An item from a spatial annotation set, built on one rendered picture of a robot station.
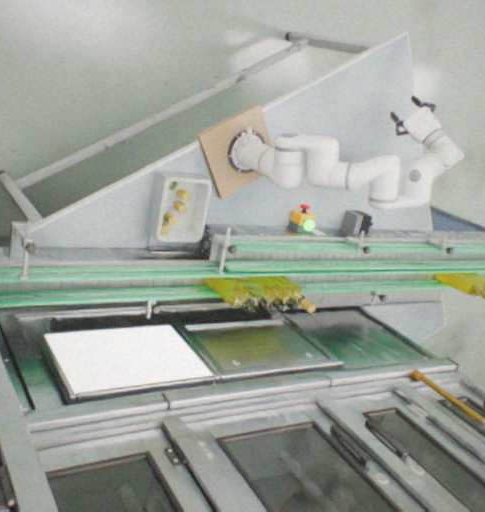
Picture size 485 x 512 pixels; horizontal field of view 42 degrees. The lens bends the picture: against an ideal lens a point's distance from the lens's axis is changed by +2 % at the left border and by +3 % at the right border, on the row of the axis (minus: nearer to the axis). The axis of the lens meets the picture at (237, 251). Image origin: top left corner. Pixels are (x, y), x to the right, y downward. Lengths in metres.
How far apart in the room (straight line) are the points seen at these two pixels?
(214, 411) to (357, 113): 1.32
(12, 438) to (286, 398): 1.07
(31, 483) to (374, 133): 2.03
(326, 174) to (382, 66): 0.73
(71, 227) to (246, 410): 0.81
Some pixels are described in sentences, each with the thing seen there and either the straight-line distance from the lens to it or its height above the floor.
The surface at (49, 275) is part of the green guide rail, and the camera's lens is 1.88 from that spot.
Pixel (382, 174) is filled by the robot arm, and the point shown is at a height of 1.27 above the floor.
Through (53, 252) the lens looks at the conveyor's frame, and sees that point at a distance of 2.01.
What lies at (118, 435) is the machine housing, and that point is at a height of 1.43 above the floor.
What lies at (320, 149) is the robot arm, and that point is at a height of 1.16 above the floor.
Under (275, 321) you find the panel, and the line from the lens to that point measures 2.24.
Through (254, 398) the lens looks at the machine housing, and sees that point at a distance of 1.80.
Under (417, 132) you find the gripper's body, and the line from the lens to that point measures 2.34.
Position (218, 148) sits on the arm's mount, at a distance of 2.14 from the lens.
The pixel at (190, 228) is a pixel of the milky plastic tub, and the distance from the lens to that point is 2.18.
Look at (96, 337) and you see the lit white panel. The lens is 1.91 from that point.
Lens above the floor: 2.61
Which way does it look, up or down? 52 degrees down
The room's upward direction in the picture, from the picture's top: 127 degrees clockwise
